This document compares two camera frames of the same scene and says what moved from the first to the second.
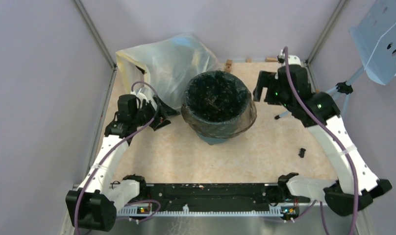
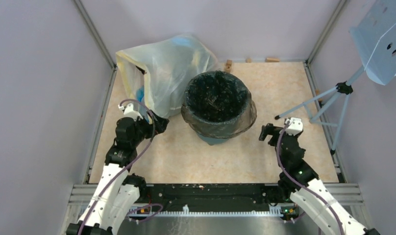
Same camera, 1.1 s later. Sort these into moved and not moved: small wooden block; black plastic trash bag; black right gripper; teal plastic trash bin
Moved: black right gripper
Not moved: small wooden block; teal plastic trash bin; black plastic trash bag
